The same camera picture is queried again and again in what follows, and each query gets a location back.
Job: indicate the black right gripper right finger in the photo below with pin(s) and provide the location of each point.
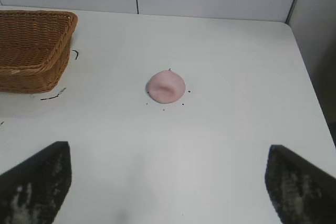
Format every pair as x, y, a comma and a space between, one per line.
302, 190

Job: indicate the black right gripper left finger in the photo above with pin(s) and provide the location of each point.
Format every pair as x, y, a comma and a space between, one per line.
34, 187

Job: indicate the brown wicker basket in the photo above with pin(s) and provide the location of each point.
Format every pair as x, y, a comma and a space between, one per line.
29, 51

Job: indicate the pink peach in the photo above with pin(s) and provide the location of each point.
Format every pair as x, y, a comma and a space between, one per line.
168, 87

